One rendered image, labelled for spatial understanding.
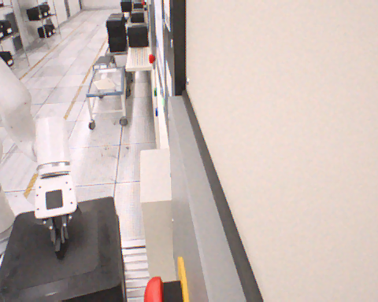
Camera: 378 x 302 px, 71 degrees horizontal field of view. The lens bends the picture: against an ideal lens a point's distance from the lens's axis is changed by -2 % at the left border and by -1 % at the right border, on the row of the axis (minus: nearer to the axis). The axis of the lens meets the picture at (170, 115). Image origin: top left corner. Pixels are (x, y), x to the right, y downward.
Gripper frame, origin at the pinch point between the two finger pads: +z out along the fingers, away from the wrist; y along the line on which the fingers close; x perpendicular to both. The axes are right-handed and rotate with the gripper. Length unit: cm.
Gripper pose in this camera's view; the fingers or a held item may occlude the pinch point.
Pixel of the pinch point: (60, 235)
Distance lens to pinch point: 80.8
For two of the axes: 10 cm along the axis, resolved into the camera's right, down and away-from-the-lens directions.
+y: 9.7, -1.4, 2.0
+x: -1.5, 2.9, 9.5
